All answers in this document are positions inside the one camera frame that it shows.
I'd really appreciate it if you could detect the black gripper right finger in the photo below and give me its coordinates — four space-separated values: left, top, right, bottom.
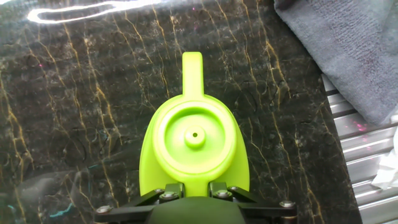
208 182 298 223

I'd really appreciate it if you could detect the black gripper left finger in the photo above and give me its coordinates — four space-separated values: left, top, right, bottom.
95 182 185 223

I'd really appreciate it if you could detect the green plastic watering can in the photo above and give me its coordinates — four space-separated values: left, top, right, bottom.
139 51 251 197

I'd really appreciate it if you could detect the dark marbled table mat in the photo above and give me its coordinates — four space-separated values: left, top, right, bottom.
0 0 363 224

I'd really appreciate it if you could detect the crumpled white tissue paper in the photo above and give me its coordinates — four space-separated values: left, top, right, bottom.
371 114 398 190

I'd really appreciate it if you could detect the grey towel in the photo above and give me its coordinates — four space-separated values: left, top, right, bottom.
273 0 398 127

